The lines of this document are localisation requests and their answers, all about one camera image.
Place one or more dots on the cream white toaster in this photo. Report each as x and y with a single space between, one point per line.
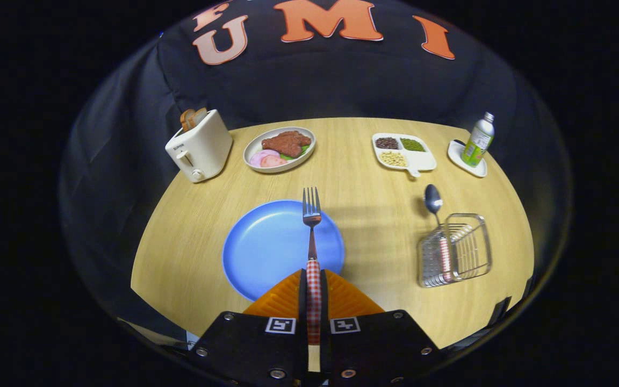
202 150

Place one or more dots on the white oval food plate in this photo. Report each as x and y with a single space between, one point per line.
256 148

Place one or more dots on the heap of yellow soybeans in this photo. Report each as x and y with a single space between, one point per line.
393 158

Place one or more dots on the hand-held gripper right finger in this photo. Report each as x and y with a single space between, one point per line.
374 349

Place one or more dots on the heap of dark red beans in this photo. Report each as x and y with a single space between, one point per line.
387 143

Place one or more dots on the silver bottle with green label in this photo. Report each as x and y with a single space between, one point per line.
477 142

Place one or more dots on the pink ham slices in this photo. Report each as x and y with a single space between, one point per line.
266 159

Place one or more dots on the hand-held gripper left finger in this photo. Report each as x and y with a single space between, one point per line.
261 349

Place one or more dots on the brown meat pieces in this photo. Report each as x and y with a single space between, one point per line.
286 143

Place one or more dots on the green lettuce leaf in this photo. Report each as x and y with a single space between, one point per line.
303 150

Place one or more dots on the blue round plate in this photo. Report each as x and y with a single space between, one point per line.
266 247

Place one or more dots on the small white square dish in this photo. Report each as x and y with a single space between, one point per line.
455 153

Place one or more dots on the heap of green beans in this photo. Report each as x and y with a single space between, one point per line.
412 144

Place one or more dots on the brown toast slice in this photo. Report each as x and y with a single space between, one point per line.
186 120
200 115

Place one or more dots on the white divided snack dish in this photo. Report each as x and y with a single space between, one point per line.
421 160

